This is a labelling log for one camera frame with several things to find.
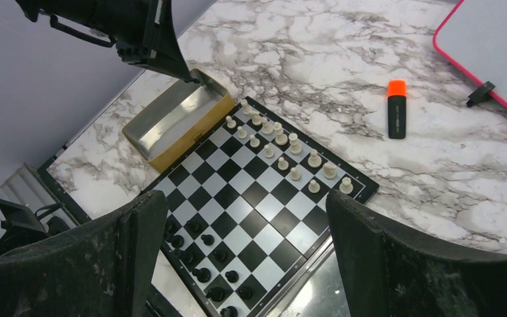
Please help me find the gold tin box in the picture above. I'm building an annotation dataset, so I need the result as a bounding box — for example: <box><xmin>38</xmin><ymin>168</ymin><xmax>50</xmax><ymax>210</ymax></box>
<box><xmin>122</xmin><ymin>69</ymin><xmax>235</xmax><ymax>174</ymax></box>

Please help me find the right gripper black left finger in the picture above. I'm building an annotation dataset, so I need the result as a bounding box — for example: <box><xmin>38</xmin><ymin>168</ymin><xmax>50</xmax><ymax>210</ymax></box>
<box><xmin>0</xmin><ymin>190</ymin><xmax>169</xmax><ymax>317</ymax></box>

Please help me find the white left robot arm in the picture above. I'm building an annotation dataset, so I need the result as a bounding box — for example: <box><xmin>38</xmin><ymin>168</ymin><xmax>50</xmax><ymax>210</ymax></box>
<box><xmin>18</xmin><ymin>0</ymin><xmax>199</xmax><ymax>83</ymax></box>

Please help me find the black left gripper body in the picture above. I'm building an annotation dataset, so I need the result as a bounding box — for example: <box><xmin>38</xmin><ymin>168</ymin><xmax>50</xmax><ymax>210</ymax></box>
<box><xmin>116</xmin><ymin>1</ymin><xmax>165</xmax><ymax>66</ymax></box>

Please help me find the black whiteboard stand foot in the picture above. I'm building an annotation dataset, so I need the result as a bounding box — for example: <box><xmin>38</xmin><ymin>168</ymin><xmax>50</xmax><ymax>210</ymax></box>
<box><xmin>466</xmin><ymin>81</ymin><xmax>496</xmax><ymax>108</ymax></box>

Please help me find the white chess piece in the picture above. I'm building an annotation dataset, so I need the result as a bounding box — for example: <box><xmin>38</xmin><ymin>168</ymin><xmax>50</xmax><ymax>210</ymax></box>
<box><xmin>339</xmin><ymin>176</ymin><xmax>354</xmax><ymax>195</ymax></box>
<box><xmin>323</xmin><ymin>162</ymin><xmax>337</xmax><ymax>180</ymax></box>

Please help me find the pink framed whiteboard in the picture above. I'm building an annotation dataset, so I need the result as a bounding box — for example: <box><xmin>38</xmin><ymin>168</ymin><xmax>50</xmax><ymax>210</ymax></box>
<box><xmin>432</xmin><ymin>0</ymin><xmax>507</xmax><ymax>109</ymax></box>

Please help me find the white chess pawn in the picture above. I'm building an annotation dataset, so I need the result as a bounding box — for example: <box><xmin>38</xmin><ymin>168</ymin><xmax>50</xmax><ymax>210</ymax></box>
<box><xmin>290</xmin><ymin>167</ymin><xmax>302</xmax><ymax>181</ymax></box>
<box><xmin>308</xmin><ymin>180</ymin><xmax>320</xmax><ymax>194</ymax></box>

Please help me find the orange black highlighter marker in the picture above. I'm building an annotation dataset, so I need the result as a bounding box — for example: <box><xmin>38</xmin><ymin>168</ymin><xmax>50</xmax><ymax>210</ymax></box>
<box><xmin>387</xmin><ymin>80</ymin><xmax>407</xmax><ymax>139</ymax></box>

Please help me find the black white chess board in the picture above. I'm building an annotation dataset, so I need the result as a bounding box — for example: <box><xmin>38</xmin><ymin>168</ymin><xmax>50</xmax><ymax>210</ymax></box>
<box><xmin>151</xmin><ymin>97</ymin><xmax>379</xmax><ymax>316</ymax></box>

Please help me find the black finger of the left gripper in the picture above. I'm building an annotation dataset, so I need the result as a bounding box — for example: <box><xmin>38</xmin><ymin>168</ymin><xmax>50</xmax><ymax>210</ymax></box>
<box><xmin>146</xmin><ymin>1</ymin><xmax>199</xmax><ymax>83</ymax></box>

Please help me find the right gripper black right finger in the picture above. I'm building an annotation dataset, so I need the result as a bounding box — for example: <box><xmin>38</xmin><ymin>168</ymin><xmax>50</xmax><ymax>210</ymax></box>
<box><xmin>325</xmin><ymin>190</ymin><xmax>507</xmax><ymax>316</ymax></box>

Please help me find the black chess pawn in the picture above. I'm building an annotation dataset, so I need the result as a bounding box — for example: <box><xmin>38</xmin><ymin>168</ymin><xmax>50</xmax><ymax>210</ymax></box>
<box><xmin>187</xmin><ymin>221</ymin><xmax>202</xmax><ymax>233</ymax></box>
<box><xmin>213</xmin><ymin>249</ymin><xmax>228</xmax><ymax>263</ymax></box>
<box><xmin>201</xmin><ymin>234</ymin><xmax>215</xmax><ymax>246</ymax></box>
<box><xmin>236</xmin><ymin>286</ymin><xmax>253</xmax><ymax>300</ymax></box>

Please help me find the silver tin lid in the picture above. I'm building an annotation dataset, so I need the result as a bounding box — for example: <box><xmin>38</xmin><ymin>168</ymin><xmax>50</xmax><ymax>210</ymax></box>
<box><xmin>269</xmin><ymin>248</ymin><xmax>351</xmax><ymax>316</ymax></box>

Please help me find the black chess piece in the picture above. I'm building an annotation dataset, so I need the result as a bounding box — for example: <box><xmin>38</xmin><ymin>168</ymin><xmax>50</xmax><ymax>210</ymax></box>
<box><xmin>220</xmin><ymin>306</ymin><xmax>238</xmax><ymax>317</ymax></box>
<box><xmin>205</xmin><ymin>287</ymin><xmax>226</xmax><ymax>302</ymax></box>
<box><xmin>191</xmin><ymin>267</ymin><xmax>211</xmax><ymax>283</ymax></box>
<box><xmin>224</xmin><ymin>270</ymin><xmax>239</xmax><ymax>283</ymax></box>
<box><xmin>168</xmin><ymin>234</ymin><xmax>185</xmax><ymax>249</ymax></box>
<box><xmin>178</xmin><ymin>250</ymin><xmax>197</xmax><ymax>265</ymax></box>
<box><xmin>165</xmin><ymin>220</ymin><xmax>178</xmax><ymax>234</ymax></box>

